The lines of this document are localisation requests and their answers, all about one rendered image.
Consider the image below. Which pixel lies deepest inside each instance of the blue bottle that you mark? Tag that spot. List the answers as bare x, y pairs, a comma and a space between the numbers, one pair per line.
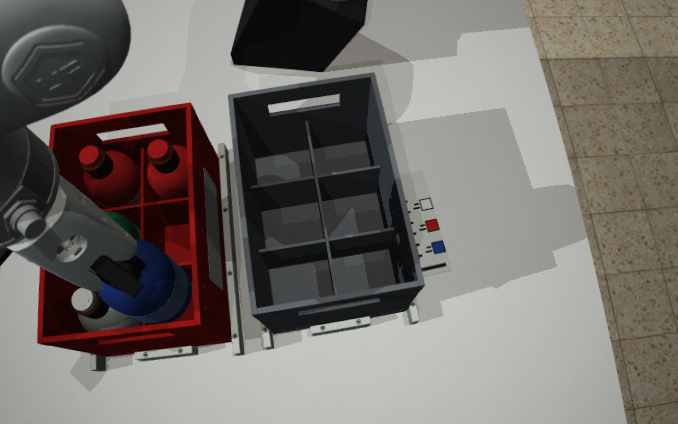
166, 293

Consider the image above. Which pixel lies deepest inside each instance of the red bottle crate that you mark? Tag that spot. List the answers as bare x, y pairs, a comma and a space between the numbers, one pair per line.
200, 252

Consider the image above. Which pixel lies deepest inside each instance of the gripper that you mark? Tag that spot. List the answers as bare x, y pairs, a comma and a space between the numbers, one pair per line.
83, 262

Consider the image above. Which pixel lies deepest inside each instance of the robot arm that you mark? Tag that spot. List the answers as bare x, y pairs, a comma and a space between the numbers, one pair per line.
54, 54

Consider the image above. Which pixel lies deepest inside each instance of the white paper pick list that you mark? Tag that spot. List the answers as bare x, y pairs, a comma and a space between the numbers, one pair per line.
430, 245

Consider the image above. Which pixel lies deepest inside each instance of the green bottle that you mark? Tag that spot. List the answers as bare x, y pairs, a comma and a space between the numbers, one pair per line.
125, 223

